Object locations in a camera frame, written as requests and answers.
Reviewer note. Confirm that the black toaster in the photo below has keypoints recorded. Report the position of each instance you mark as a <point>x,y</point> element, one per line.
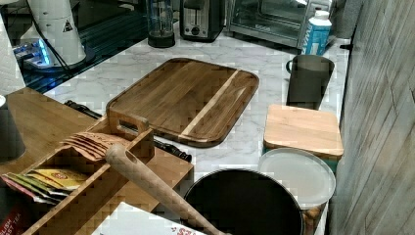
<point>201,20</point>

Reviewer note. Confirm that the brown paper tea packets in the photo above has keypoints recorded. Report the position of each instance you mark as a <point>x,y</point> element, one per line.
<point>93,146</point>

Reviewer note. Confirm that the black utensil pot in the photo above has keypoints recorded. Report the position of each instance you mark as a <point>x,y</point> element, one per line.
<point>245,202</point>

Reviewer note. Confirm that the wooden spoon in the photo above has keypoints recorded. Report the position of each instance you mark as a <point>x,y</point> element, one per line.
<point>129,166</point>

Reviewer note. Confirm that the wooden cutting board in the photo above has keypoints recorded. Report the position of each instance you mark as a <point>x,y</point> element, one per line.
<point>188,101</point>

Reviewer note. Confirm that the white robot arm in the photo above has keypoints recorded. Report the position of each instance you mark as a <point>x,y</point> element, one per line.
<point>51,45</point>

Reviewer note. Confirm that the red english breakfast tea box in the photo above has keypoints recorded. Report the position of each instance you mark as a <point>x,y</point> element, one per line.
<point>15,221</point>

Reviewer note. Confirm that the clear jar with white lid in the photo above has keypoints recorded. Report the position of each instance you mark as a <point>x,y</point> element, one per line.
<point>306,177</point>

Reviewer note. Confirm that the blue white bottle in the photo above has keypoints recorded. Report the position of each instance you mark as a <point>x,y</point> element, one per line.
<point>317,34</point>

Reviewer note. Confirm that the dark grey cup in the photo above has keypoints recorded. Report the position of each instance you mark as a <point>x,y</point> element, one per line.
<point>309,78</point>

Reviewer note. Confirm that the dark spice bottle white cap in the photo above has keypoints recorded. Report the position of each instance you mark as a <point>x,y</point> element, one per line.
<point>12,146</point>

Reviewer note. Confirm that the wooden tea organizer box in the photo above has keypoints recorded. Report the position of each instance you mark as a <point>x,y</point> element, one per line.
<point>73,212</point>

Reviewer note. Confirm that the black blender jar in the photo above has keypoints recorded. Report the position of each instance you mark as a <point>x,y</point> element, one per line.
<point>160,23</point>

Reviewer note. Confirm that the silver toaster oven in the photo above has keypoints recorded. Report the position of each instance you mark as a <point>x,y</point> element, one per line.
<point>279,21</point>

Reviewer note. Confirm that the yellow green tea packets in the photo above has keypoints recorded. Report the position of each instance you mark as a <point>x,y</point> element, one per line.
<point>45,185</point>

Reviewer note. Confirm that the teal canister with wooden lid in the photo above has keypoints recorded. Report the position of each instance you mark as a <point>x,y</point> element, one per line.
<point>313,131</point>

